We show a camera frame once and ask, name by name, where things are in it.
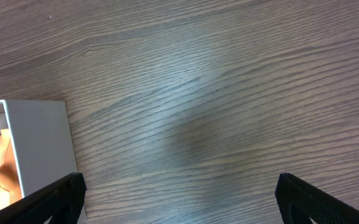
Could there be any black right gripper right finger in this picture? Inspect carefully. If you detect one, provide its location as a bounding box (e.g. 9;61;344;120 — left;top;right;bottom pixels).
275;173;359;224

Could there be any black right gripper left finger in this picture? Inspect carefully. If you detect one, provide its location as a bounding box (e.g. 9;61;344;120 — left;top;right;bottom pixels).
0;172;86;224

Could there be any white open cardboard box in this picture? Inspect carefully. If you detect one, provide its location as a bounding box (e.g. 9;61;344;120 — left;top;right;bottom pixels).
0;100;78;197

